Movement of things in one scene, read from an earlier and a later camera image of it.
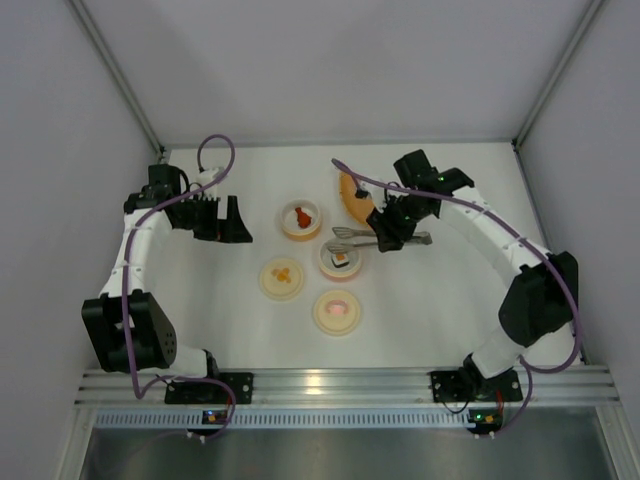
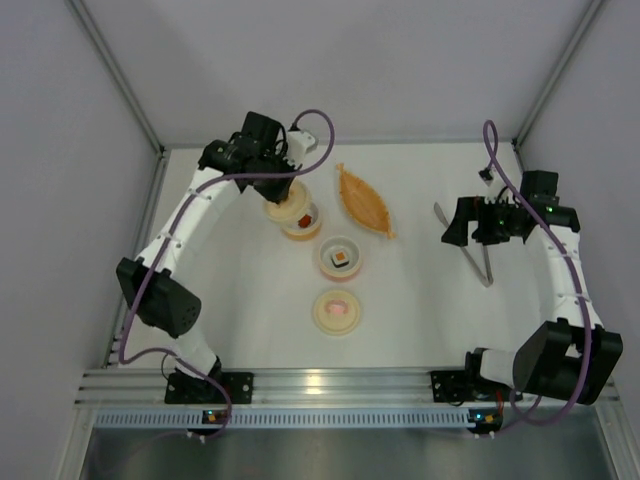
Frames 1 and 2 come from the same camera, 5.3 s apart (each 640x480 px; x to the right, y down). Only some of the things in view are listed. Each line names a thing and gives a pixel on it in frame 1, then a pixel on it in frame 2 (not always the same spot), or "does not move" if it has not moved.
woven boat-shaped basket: x=359 y=208 does not move
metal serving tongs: x=341 y=244 → x=486 y=282
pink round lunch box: x=354 y=258 does not move
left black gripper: x=211 y=218 → x=275 y=185
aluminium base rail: x=582 y=386 does not move
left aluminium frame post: x=118 y=74 does not move
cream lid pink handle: x=336 y=312 does not move
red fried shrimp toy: x=304 y=219 does not move
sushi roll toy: x=340 y=260 does not move
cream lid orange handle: x=281 y=279 → x=297 y=198
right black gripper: x=388 y=228 → x=460 y=221
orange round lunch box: x=290 y=220 does not move
